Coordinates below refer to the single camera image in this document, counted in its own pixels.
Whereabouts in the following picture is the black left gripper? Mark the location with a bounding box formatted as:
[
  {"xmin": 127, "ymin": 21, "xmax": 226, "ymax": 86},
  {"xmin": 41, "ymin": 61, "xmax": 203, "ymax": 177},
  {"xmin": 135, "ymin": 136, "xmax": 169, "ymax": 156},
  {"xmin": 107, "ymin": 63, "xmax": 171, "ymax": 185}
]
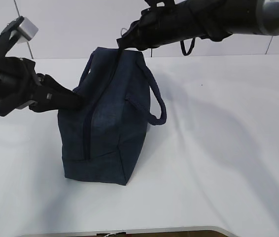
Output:
[{"xmin": 0, "ymin": 57, "xmax": 83, "ymax": 116}]

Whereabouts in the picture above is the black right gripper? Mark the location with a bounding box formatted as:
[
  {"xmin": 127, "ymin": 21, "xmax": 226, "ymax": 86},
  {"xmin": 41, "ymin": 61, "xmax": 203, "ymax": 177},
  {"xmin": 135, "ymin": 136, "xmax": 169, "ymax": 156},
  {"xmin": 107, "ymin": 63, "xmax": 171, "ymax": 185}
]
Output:
[{"xmin": 117, "ymin": 7, "xmax": 204, "ymax": 51}]

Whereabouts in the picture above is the navy blue lunch bag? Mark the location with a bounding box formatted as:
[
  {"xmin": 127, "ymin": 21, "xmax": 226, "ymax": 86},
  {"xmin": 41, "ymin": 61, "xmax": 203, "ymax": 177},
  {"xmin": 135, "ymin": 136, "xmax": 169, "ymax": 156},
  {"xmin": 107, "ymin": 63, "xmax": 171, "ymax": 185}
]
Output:
[{"xmin": 58, "ymin": 47, "xmax": 167, "ymax": 185}]

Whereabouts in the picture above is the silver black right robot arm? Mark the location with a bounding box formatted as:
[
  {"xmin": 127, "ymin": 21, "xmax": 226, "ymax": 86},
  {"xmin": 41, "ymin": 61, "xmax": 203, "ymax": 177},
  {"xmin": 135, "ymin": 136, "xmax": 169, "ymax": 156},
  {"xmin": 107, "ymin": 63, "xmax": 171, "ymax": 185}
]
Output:
[{"xmin": 117, "ymin": 0, "xmax": 279, "ymax": 56}]

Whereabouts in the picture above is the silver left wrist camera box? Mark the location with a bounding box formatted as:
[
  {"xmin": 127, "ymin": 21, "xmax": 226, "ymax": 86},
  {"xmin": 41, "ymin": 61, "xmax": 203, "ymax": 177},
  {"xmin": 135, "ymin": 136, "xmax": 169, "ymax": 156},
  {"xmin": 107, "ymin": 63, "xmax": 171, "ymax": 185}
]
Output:
[{"xmin": 2, "ymin": 16, "xmax": 39, "ymax": 44}]

